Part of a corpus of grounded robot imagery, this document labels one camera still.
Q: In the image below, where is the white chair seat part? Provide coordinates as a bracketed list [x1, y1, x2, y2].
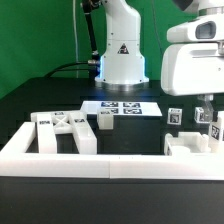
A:
[164, 132, 211, 156]

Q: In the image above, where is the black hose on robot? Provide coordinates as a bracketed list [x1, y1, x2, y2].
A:
[79, 0, 106, 62]

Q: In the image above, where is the small tagged cube left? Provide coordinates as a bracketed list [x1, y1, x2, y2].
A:
[167, 108, 182, 125]

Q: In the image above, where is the white U-shaped fence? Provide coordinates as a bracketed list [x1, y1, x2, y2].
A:
[0, 122, 224, 180]

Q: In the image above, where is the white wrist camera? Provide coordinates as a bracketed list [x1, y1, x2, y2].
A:
[167, 15, 224, 43]

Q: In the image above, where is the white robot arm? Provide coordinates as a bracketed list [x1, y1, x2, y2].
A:
[95, 0, 224, 121]

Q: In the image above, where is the white marker base sheet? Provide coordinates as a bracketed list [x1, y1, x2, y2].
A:
[81, 101, 162, 117]

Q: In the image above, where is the black cable on table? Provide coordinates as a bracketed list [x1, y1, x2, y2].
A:
[44, 61, 101, 79]

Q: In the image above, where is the small tagged cube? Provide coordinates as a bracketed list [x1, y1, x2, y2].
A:
[194, 107, 206, 123]
[167, 108, 182, 125]

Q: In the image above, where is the white chair back frame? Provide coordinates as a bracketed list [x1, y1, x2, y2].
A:
[30, 110, 97, 155]

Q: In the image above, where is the small tagged cube right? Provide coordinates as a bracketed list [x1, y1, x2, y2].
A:
[194, 107, 206, 123]

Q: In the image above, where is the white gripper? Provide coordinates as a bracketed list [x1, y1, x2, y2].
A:
[161, 43, 224, 122]

